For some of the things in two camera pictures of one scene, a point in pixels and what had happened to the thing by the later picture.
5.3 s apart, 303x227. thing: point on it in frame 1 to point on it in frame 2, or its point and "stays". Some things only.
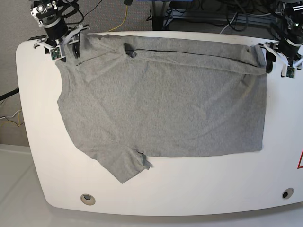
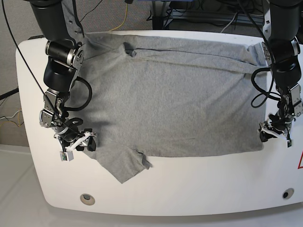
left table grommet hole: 88,199 stays
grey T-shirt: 127,99 stays
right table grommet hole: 287,193 stays
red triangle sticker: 300,165 stays
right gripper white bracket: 271,46 to 265,134
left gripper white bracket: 56,46 to 86,139
